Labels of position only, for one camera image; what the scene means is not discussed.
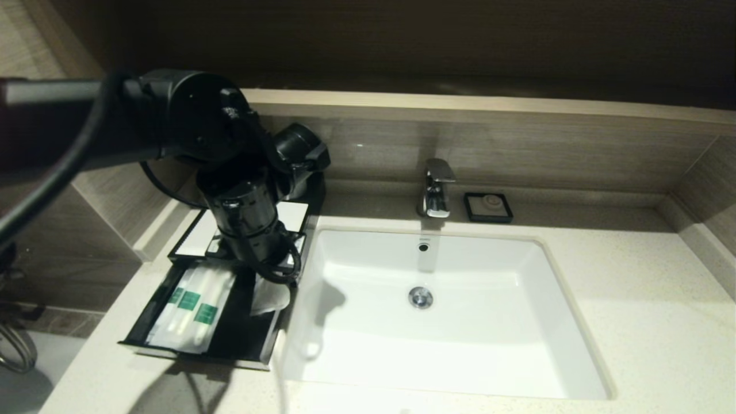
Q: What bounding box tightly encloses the wooden wall ledge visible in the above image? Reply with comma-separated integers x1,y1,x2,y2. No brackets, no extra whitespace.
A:
241,86,736,137

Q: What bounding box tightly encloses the chrome faucet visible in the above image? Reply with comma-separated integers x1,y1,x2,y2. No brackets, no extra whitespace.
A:
418,158,457,218

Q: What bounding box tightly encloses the chrome sink drain plug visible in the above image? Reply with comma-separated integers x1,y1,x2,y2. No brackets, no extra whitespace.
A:
408,285,434,309

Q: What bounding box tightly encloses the black square soap dish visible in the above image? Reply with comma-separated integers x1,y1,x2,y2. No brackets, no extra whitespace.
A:
463,191,513,224

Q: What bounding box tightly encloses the translucent toothbrush packet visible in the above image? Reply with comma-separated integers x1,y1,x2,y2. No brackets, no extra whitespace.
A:
183,270,237,354

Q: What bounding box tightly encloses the slim white sachet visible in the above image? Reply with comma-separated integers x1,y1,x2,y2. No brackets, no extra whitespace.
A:
147,270,186,346

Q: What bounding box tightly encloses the dark cable loop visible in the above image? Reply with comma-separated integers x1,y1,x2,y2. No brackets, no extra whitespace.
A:
0,322,39,374

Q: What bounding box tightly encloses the white ceramic sink basin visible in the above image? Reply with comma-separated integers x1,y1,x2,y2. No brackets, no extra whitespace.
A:
280,227,615,400

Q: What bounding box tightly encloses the glossy black box drawer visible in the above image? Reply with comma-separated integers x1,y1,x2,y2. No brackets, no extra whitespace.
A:
118,258,295,370

